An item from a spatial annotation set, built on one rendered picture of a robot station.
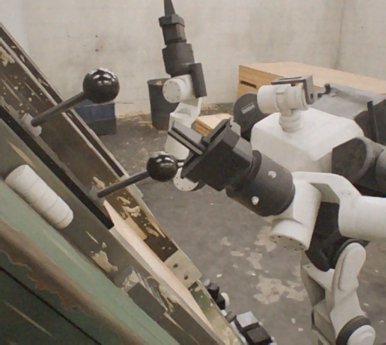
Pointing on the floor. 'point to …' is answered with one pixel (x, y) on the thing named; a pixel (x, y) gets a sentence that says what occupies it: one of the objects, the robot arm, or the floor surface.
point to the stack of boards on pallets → (250, 71)
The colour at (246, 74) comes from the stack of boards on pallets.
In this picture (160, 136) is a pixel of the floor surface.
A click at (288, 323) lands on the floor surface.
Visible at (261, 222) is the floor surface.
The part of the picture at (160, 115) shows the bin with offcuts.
